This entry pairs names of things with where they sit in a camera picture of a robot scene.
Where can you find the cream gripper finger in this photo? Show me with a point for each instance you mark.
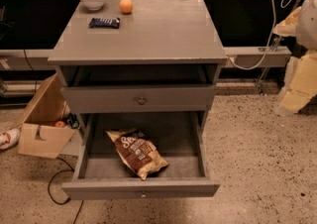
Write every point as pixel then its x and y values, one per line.
pixel 300 82

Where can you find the red apple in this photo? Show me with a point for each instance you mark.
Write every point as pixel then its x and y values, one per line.
pixel 60 124

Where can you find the orange fruit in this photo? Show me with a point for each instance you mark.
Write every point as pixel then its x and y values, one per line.
pixel 126 6

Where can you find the open grey middle drawer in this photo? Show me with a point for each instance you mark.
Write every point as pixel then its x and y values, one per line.
pixel 101 174

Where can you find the closed grey top drawer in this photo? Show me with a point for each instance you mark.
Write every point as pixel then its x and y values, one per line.
pixel 102 99

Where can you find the cardboard box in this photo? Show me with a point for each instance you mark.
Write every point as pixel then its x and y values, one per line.
pixel 39 137

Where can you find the dark can in box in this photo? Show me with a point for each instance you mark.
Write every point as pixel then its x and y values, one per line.
pixel 72 121

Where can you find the dark blue snack bar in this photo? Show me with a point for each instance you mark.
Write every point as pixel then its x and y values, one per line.
pixel 113 23

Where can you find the white and red shoe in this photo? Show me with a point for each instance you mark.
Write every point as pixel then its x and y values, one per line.
pixel 9 138

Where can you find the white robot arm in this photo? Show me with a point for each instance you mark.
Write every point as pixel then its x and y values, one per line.
pixel 300 82

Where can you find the grey wooden drawer cabinet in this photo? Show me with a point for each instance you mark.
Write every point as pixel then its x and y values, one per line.
pixel 160 43

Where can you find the brown chip bag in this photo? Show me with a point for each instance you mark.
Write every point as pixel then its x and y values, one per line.
pixel 137 152

